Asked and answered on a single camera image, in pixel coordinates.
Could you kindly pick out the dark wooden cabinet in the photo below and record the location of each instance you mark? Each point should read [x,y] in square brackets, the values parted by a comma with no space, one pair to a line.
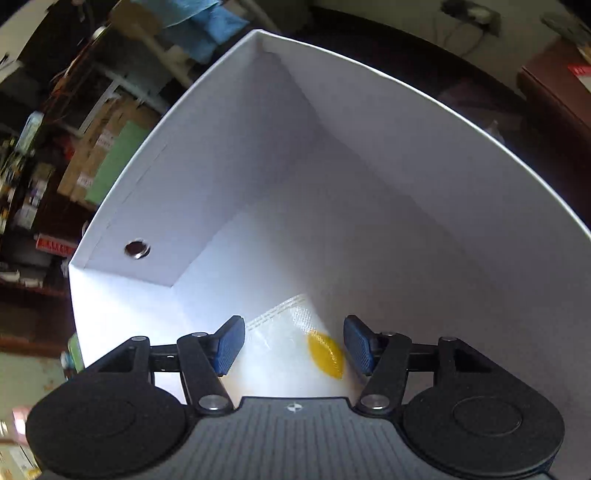
[563,101]

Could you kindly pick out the green board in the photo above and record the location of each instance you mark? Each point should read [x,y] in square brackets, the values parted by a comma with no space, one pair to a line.
[120,161]

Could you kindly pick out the flattened cardboard boxes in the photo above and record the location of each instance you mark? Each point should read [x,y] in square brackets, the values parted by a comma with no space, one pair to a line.
[92,152]

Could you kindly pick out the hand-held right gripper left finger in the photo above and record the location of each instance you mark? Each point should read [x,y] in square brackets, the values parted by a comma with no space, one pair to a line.
[228,344]

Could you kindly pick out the red sign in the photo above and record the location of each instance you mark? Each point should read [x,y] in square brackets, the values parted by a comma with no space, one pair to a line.
[53,244]

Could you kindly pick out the white and yellow shopping bag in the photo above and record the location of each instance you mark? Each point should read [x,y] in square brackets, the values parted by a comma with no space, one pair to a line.
[286,360]

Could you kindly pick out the blue towel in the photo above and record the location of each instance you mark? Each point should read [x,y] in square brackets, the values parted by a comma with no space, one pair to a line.
[203,23]

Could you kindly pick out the white cardboard box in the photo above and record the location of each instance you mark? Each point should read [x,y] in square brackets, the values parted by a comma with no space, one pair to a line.
[369,184]

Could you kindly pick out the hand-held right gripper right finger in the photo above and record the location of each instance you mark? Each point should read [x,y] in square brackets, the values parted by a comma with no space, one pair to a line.
[360,346]

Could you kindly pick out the power strip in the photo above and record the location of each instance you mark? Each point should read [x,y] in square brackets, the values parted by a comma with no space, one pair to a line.
[475,14]

